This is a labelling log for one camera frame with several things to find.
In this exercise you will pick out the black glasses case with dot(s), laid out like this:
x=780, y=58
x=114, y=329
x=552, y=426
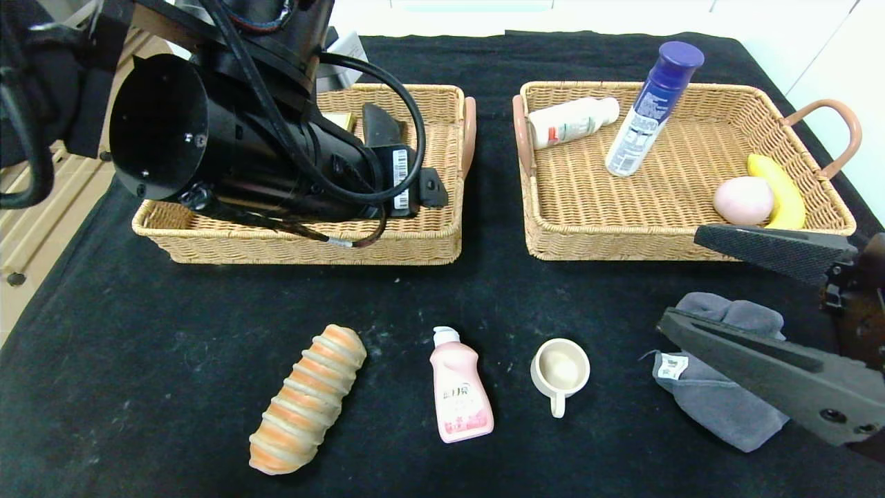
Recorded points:
x=380, y=128

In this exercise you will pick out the pink detergent bottle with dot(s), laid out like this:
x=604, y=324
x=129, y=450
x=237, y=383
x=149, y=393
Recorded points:
x=460, y=394

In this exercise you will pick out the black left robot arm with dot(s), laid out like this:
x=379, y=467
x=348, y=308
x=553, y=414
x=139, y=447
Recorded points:
x=242, y=152

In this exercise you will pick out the white counter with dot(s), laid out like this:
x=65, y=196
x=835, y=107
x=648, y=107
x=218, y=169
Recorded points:
x=553, y=17

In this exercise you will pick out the pink peach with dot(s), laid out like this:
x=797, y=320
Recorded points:
x=741, y=202

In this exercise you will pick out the white plastic bottle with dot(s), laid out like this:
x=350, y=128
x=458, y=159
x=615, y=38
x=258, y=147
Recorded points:
x=570, y=123

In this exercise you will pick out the small gold card box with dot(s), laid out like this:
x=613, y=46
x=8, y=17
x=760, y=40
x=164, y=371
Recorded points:
x=342, y=121

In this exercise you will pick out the striped orange bread roll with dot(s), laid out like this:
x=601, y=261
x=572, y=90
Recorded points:
x=308, y=401

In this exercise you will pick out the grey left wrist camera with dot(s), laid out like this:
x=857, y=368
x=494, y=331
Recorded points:
x=349, y=52

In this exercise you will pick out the grey towel with tag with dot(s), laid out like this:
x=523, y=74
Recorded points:
x=733, y=311

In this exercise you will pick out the yellow banana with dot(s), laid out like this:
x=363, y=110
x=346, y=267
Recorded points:
x=785, y=197

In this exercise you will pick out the spray can with blue cap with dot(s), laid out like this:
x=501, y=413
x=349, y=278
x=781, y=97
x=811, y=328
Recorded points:
x=639, y=131

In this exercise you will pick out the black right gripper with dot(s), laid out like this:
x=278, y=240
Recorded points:
x=845, y=268

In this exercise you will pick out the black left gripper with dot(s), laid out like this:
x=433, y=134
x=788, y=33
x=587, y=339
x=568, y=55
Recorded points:
x=402, y=178

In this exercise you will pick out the cream ceramic mug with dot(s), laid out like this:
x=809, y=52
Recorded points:
x=560, y=370

